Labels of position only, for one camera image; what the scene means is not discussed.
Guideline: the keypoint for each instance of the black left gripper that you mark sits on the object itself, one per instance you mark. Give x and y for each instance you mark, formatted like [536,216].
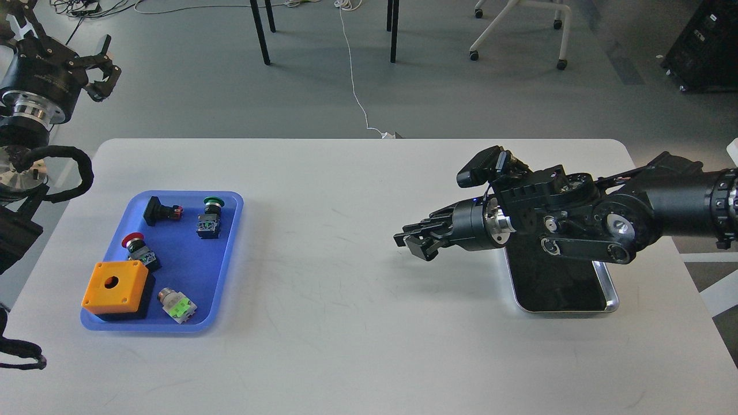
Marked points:
[46,81]

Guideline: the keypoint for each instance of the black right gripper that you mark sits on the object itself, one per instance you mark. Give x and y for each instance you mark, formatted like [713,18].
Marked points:
[473,224]

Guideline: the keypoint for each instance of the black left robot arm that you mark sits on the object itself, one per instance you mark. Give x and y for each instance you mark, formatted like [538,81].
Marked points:
[25,146]

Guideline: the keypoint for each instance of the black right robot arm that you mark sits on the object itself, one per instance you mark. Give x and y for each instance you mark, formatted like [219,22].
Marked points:
[609,219]

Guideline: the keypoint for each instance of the silver metal tray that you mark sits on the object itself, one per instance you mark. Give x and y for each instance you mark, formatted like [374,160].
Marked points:
[545,285]

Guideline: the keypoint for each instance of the white wheeled chair base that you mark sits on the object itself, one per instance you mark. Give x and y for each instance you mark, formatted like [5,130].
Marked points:
[509,19]

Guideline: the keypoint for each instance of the black table legs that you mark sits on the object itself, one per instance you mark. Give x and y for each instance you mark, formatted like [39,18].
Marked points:
[391,26]

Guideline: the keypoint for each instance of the red mushroom push button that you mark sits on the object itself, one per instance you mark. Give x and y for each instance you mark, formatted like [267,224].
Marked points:
[139,251]

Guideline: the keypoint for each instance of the blue plastic tray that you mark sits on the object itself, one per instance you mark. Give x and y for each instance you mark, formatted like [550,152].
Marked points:
[191,265]

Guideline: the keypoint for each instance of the orange and black button box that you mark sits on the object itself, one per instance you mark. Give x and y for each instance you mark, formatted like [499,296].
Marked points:
[119,291]

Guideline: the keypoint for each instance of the silver button green contact block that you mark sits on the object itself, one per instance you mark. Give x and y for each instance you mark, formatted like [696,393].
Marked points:
[176,305]

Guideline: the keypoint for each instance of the black equipment case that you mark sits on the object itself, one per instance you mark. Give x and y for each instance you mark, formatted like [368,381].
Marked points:
[704,55]

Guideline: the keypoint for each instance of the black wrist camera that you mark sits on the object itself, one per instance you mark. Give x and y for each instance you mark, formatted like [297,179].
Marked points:
[483,167]

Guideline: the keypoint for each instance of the black selector switch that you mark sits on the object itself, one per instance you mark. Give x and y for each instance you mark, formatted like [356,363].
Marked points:
[155,211]

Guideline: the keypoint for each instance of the green push button switch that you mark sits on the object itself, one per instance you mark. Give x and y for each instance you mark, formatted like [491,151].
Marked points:
[209,222]

